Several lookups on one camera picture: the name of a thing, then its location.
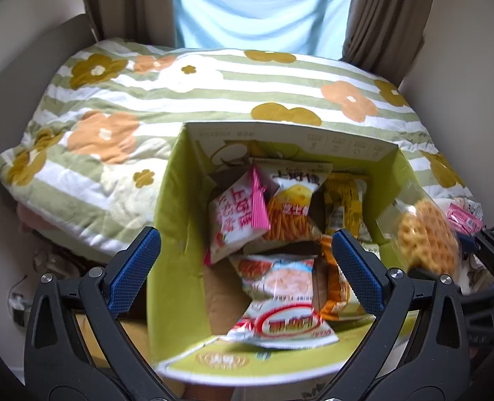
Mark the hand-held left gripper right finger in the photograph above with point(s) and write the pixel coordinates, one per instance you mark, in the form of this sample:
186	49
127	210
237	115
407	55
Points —
357	275

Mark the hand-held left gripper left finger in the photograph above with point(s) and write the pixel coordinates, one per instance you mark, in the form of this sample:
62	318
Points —
132	275

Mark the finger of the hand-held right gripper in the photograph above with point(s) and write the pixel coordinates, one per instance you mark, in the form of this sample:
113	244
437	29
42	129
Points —
493	246

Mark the pink striped snack packet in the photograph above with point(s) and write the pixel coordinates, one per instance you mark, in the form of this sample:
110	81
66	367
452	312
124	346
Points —
464	218

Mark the green cardboard box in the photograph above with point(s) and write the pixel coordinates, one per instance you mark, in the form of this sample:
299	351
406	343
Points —
176	238

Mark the clear waffle snack packet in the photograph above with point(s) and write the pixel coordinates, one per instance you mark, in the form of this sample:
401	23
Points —
426	234

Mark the pile of snack packets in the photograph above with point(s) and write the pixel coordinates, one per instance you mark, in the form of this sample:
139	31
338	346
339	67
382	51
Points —
280	284

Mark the pink bed sheet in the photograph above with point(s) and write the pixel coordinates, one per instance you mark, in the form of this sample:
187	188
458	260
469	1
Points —
34	217

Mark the floral striped blanket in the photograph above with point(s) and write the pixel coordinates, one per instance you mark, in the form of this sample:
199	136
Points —
146	100

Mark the grey bed headboard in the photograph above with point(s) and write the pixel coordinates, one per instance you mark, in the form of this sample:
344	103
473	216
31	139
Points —
29	54

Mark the light blue cloth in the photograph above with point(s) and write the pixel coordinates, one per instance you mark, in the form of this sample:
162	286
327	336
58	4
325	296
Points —
259	8

